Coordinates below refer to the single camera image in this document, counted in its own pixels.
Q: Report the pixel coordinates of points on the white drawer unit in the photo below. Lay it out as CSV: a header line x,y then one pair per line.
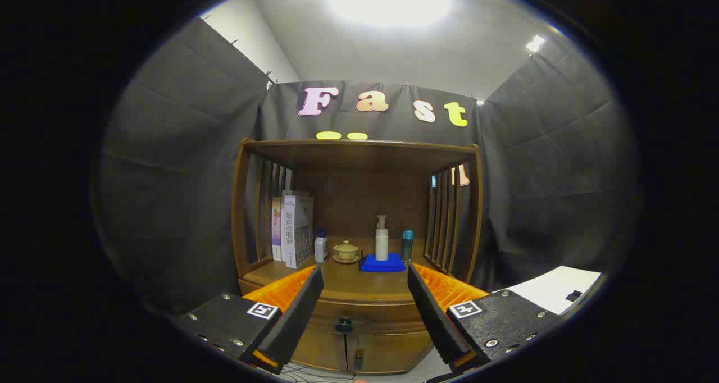
x,y
545,290

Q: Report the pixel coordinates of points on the small ceiling light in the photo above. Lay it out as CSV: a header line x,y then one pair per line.
x,y
535,43

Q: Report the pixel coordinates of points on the wooden countertop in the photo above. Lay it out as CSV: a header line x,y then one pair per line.
x,y
365,285

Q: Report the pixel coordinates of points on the black backdrop cloth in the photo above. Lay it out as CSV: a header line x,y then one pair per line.
x,y
168,175

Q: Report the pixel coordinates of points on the white book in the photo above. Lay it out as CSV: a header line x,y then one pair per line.
x,y
289,231

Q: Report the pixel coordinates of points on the wooden cabinet door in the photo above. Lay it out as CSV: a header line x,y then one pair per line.
x,y
323,349
393,352

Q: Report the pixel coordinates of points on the purple book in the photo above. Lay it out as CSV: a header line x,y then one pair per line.
x,y
276,231

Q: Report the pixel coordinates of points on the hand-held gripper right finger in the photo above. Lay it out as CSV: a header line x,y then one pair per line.
x,y
435,315

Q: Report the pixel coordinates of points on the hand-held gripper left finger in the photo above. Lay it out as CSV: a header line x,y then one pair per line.
x,y
295,315

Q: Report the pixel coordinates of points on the white bottle blue cap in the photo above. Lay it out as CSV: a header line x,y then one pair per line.
x,y
321,248

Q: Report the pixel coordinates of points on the white pump bottle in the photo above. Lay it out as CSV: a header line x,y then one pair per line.
x,y
381,245

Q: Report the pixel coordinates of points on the blue folded cloth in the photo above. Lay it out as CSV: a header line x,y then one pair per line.
x,y
382,265

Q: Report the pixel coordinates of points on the blue tumbler bottle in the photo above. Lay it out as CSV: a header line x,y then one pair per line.
x,y
407,245

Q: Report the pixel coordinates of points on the yellow lidded teacup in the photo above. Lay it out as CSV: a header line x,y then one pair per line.
x,y
346,252

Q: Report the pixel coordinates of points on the small black block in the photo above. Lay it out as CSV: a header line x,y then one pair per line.
x,y
573,295

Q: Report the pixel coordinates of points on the brown wooden cabinet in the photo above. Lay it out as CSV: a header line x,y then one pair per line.
x,y
359,192

